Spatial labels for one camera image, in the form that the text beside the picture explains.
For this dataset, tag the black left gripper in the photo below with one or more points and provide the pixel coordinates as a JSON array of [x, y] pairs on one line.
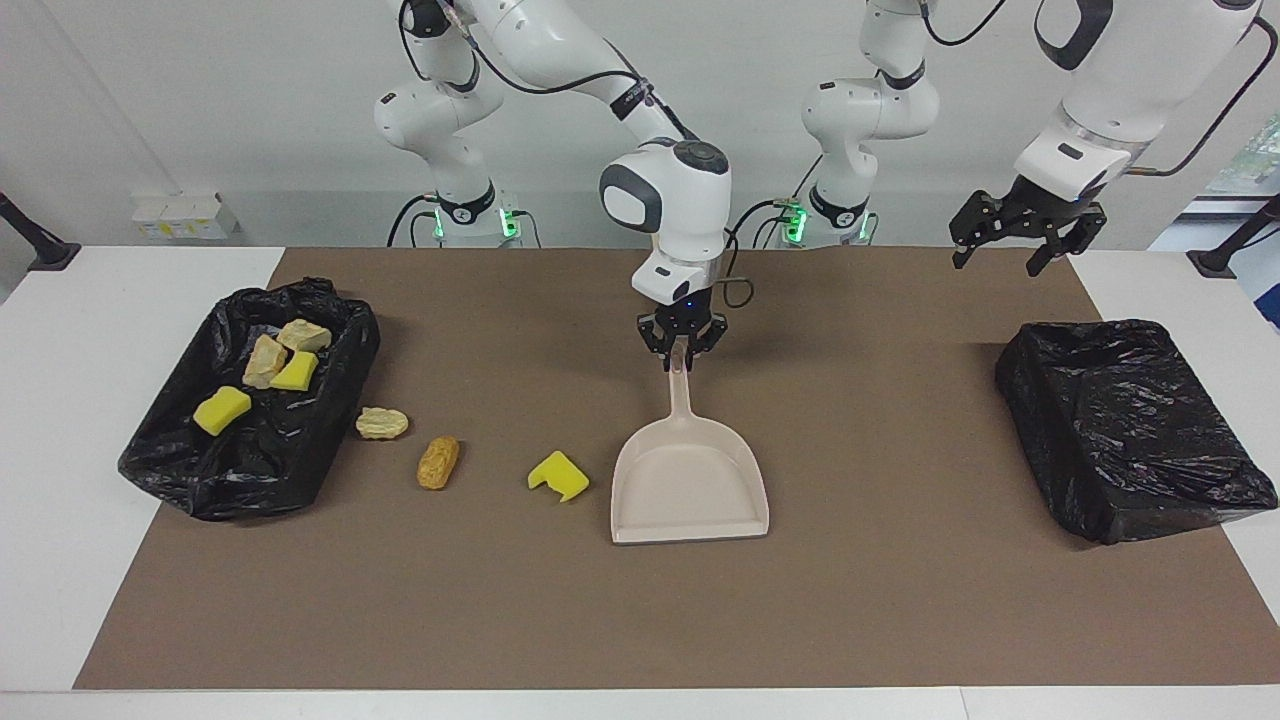
[[1045, 212]]

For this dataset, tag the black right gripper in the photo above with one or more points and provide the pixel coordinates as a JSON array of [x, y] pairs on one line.
[[685, 318]]

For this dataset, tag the beige plastic dustpan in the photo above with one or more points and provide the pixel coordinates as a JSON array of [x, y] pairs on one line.
[[690, 480]]

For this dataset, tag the notched yellow sponge piece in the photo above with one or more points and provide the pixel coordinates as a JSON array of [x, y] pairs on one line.
[[558, 477]]

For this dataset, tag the brown foam nugget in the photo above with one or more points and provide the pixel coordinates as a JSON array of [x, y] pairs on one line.
[[438, 462]]

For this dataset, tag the cream foam piece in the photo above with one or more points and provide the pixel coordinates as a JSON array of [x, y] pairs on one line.
[[382, 423]]

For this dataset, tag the pale tan foam chunk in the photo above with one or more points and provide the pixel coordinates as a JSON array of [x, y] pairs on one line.
[[303, 335]]

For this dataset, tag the yellow sponge wedge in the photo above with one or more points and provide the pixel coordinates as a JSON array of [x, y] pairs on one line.
[[297, 373]]

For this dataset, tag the orange striped foam chunk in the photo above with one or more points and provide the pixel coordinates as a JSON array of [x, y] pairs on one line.
[[264, 361]]

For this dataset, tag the yellow sponge block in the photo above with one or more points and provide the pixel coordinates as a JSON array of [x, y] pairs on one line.
[[222, 411]]

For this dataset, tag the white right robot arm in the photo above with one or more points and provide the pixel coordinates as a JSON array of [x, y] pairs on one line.
[[665, 200]]

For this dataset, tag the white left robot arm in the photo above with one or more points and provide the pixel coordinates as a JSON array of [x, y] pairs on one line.
[[1110, 90]]

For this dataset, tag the black bag lined bin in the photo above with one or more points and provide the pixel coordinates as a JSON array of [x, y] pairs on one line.
[[1120, 430], [260, 470]]

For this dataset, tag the black stand leg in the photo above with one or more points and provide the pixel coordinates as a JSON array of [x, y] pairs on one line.
[[40, 245], [1235, 245]]

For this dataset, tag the blue white board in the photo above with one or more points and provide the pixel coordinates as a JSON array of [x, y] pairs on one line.
[[1262, 290]]

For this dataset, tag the brown table mat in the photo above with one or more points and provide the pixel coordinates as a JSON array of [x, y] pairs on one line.
[[700, 620]]

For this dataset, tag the white wall socket box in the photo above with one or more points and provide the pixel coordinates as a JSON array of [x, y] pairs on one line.
[[185, 215]]

